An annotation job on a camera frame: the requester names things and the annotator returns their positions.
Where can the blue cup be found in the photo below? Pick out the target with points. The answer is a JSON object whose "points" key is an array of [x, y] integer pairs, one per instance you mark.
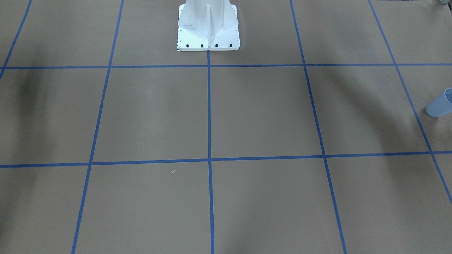
{"points": [[441, 105]]}

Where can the brown paper table cover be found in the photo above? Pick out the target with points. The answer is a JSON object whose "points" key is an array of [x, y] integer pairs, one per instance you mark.
{"points": [[312, 138]]}

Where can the white pedestal column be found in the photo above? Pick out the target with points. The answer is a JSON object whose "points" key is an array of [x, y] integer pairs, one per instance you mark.
{"points": [[208, 25]]}

